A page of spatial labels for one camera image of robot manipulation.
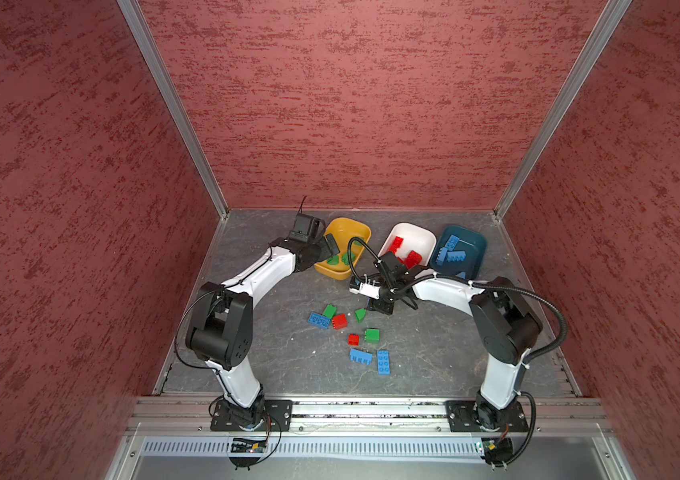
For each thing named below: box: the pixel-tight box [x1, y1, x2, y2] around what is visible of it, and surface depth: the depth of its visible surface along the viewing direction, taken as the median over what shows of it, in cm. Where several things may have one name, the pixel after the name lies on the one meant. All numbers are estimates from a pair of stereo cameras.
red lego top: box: [405, 250, 423, 269], surface depth 108 cm
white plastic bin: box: [378, 222, 437, 267], surface depth 110 cm
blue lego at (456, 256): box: [447, 251, 467, 262], surface depth 106 cm
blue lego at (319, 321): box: [308, 312, 331, 330], surface depth 91 cm
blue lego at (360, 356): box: [349, 349, 373, 366], surface depth 83 cm
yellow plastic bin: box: [314, 217, 372, 281], surface depth 111 cm
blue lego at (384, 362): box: [377, 350, 391, 375], surface depth 83 cm
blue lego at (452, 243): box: [445, 234, 460, 251], surface depth 112 cm
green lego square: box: [364, 329, 381, 343], surface depth 87 cm
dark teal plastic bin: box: [429, 225, 488, 280], surface depth 108 cm
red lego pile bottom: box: [332, 314, 348, 330], surface depth 91 cm
